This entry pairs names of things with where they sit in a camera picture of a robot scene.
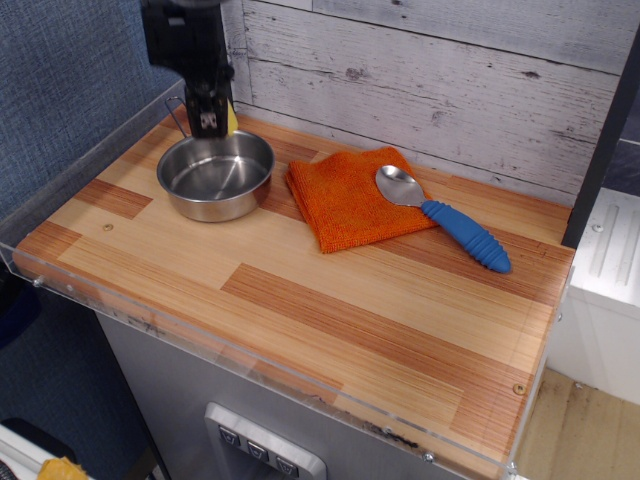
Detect clear acrylic table guard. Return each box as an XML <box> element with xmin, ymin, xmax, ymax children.
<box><xmin>1</xmin><ymin>70</ymin><xmax>575</xmax><ymax>478</ymax></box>

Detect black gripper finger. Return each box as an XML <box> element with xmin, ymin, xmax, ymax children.
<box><xmin>185</xmin><ymin>86</ymin><xmax>232</xmax><ymax>139</ymax></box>

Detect blue handled metal spoon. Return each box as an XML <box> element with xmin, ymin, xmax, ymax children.
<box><xmin>375</xmin><ymin>165</ymin><xmax>512</xmax><ymax>274</ymax></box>

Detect white ribbed side unit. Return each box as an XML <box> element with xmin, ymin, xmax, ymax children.
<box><xmin>547</xmin><ymin>188</ymin><xmax>639</xmax><ymax>404</ymax></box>

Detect yellow toy corn cob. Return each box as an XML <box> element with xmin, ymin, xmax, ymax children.
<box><xmin>227</xmin><ymin>99</ymin><xmax>239</xmax><ymax>136</ymax></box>

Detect stainless steel pan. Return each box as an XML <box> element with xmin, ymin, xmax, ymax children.
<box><xmin>156</xmin><ymin>130</ymin><xmax>276</xmax><ymax>223</ymax></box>

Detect orange folded cloth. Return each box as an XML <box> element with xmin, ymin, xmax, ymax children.
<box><xmin>285</xmin><ymin>147</ymin><xmax>436</xmax><ymax>254</ymax></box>

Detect silver dispenser button panel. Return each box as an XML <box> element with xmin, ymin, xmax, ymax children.
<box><xmin>204</xmin><ymin>402</ymin><xmax>328</xmax><ymax>479</ymax></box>

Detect yellow black object bottom left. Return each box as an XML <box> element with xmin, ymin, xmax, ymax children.
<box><xmin>1</xmin><ymin>418</ymin><xmax>91</xmax><ymax>480</ymax></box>

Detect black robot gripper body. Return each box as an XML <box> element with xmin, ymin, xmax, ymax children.
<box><xmin>140</xmin><ymin>1</ymin><xmax>234</xmax><ymax>95</ymax></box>

